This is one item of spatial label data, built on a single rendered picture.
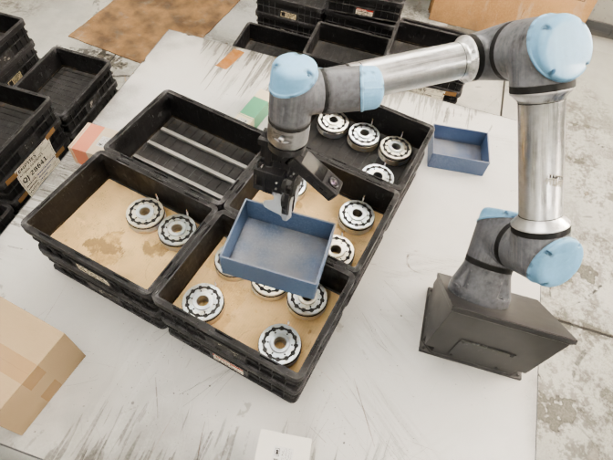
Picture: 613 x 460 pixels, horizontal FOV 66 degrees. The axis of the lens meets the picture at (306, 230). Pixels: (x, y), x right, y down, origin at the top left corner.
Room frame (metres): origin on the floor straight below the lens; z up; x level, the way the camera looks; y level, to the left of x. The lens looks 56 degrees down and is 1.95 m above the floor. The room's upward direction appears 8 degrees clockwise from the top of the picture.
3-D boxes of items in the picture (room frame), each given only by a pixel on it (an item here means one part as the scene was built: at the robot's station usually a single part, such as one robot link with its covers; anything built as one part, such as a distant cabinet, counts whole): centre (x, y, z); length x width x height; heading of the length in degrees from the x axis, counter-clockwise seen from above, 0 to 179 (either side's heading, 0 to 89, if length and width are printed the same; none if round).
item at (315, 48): (2.12, -0.09, 0.31); 0.40 x 0.30 x 0.34; 79
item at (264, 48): (2.19, 0.31, 0.26); 0.40 x 0.30 x 0.23; 79
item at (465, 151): (1.24, -0.50, 0.74); 0.20 x 0.15 x 0.07; 87
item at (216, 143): (0.93, 0.36, 0.87); 0.40 x 0.30 x 0.11; 69
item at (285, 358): (0.39, 0.03, 0.86); 0.10 x 0.10 x 0.01
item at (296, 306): (0.52, -0.02, 0.86); 0.10 x 0.10 x 0.01
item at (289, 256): (0.51, 0.05, 1.10); 0.20 x 0.15 x 0.07; 80
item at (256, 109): (1.27, 0.25, 0.73); 0.24 x 0.06 x 0.06; 159
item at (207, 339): (0.50, 0.10, 0.87); 0.40 x 0.30 x 0.11; 69
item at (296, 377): (0.50, 0.10, 0.92); 0.40 x 0.30 x 0.02; 69
